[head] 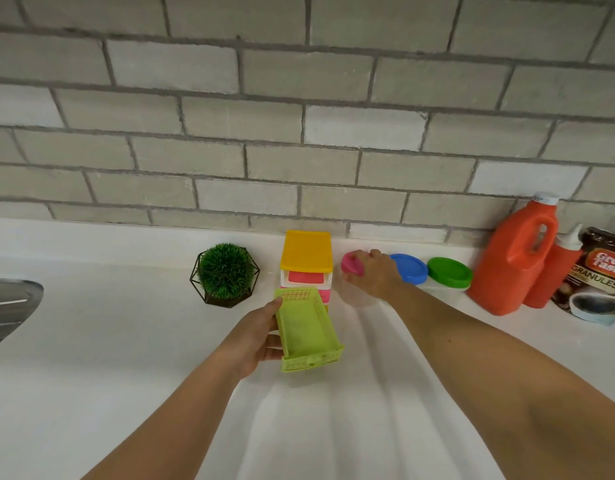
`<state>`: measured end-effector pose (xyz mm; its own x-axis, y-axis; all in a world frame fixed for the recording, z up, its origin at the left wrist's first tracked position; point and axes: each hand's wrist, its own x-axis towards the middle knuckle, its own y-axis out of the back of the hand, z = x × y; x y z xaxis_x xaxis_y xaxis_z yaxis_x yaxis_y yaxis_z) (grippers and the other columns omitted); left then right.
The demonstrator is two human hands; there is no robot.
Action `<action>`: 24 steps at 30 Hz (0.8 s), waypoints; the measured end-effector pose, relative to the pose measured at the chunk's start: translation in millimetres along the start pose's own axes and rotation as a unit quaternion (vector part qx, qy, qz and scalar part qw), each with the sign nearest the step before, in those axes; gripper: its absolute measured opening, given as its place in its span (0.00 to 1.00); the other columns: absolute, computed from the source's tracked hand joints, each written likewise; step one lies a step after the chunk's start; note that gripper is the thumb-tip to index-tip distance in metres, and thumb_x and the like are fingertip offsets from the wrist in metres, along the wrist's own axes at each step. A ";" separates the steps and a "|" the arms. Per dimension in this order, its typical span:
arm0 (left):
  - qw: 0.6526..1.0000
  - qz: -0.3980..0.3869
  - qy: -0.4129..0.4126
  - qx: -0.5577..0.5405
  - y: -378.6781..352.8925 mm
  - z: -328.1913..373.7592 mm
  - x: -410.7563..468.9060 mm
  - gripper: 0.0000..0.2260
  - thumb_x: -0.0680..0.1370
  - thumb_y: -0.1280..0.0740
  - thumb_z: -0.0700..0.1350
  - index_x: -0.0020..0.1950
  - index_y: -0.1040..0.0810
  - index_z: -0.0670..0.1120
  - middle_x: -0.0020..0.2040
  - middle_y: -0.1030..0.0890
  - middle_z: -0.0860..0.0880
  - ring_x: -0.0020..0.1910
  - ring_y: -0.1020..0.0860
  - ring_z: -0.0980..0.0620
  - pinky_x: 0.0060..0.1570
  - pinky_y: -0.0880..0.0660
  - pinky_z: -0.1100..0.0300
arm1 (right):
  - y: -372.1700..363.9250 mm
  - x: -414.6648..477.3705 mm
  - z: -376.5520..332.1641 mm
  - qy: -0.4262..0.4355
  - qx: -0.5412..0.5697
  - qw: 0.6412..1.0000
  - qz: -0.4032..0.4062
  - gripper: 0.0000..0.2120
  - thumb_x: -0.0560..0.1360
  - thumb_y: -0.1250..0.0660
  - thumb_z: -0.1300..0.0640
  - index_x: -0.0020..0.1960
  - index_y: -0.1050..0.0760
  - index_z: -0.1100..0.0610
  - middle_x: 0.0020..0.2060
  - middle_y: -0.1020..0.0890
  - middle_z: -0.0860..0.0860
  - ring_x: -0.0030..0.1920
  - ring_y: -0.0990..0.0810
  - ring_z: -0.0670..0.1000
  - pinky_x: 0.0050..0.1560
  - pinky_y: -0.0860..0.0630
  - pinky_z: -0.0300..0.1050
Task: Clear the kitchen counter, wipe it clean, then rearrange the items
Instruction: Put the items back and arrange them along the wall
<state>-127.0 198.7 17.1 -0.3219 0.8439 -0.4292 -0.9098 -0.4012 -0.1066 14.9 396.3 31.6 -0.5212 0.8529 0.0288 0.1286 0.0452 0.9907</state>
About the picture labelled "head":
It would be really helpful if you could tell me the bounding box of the green round lid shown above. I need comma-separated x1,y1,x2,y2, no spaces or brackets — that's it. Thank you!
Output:
427,257,474,291

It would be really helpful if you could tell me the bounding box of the person's left hand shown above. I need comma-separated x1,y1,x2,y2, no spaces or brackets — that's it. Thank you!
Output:
221,297,286,381

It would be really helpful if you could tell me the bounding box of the clear plastic container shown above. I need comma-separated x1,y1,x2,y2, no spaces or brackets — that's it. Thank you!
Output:
332,273,384,309
421,282,472,295

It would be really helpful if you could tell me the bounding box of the grey metal object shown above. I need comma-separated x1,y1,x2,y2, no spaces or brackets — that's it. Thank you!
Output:
0,278,45,352

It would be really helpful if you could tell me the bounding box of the yellow mini drawer organizer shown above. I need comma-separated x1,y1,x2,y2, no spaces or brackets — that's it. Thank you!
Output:
279,230,334,275

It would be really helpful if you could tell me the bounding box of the green plastic basket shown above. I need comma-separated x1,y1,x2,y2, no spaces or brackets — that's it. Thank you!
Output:
273,287,345,373

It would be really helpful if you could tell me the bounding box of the person's right hand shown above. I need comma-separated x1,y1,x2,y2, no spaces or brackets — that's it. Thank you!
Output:
341,248,407,303

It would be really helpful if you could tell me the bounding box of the person's right forearm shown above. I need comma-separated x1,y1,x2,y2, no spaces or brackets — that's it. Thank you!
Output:
386,282,615,480

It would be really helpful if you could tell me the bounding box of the person's left forearm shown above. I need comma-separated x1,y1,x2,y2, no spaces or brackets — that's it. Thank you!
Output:
82,354,246,480

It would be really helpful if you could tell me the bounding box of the orange jug with white cap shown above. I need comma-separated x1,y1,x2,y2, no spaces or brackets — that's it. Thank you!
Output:
465,192,560,317

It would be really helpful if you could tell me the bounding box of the orange squeeze bottle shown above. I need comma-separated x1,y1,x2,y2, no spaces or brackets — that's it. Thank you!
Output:
523,223,585,309

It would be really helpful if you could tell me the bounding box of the pink plastic basket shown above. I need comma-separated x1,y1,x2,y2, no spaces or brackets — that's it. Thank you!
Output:
286,269,332,305

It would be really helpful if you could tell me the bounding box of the white countertop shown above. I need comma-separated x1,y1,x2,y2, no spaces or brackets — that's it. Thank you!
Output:
0,217,615,480

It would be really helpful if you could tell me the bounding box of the blue round lid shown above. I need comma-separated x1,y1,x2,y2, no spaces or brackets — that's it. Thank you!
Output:
389,253,429,286

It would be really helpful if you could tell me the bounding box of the brown coffee pouch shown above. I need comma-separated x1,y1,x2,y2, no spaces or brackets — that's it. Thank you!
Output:
551,227,615,327

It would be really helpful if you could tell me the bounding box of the green plant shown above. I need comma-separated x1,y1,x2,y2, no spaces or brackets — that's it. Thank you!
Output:
189,243,262,309

